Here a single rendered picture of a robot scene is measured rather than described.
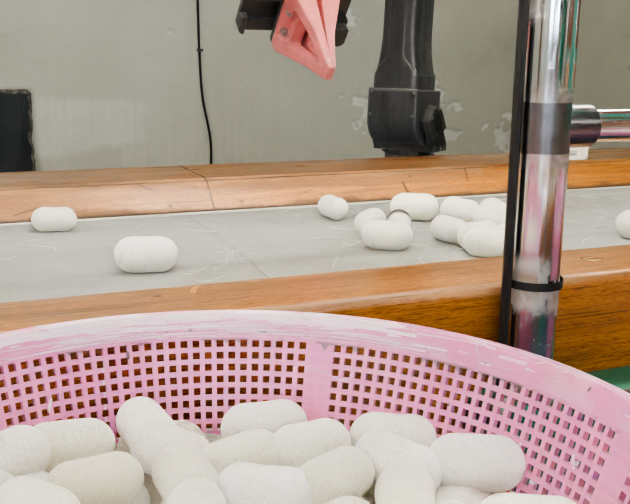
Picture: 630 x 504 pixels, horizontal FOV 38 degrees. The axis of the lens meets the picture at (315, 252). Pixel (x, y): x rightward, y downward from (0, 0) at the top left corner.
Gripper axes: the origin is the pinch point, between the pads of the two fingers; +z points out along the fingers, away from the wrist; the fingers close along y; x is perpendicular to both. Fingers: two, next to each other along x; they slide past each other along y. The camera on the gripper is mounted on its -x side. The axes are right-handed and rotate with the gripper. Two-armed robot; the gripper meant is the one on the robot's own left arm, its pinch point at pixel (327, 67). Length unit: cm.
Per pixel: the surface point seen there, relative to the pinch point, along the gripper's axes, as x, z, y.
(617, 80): 97, -105, 157
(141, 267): -3.4, 21.3, -20.0
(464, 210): -0.5, 16.4, 5.8
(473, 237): -6.0, 23.0, 1.0
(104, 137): 141, -129, 16
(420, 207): 1.8, 14.1, 3.9
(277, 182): 8.6, 4.9, -3.6
